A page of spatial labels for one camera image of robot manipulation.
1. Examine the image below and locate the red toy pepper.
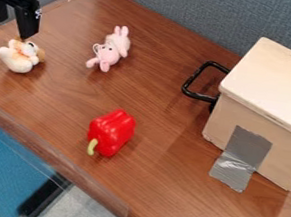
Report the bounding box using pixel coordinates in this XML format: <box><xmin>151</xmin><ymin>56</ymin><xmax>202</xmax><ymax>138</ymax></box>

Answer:
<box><xmin>84</xmin><ymin>104</ymin><xmax>140</xmax><ymax>162</ymax></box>

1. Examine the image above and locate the cabinet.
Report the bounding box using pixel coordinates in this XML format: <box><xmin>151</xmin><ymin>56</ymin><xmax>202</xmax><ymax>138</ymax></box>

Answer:
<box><xmin>194</xmin><ymin>30</ymin><xmax>291</xmax><ymax>192</ymax></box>

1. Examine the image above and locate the pink plush rabbit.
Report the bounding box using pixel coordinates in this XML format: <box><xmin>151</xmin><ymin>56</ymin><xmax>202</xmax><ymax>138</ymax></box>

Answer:
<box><xmin>83</xmin><ymin>21</ymin><xmax>135</xmax><ymax>76</ymax></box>

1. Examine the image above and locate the white and orange plush animal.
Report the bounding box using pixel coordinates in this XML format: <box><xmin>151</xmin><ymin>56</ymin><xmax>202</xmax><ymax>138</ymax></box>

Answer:
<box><xmin>0</xmin><ymin>36</ymin><xmax>49</xmax><ymax>77</ymax></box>

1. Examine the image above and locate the grey tape strip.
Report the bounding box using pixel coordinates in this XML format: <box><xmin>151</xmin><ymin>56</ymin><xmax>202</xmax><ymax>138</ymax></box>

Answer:
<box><xmin>205</xmin><ymin>122</ymin><xmax>277</xmax><ymax>197</ymax></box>

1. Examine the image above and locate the drawer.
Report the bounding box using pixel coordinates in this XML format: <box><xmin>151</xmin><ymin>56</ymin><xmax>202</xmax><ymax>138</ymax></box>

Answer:
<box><xmin>178</xmin><ymin>56</ymin><xmax>233</xmax><ymax>115</ymax></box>

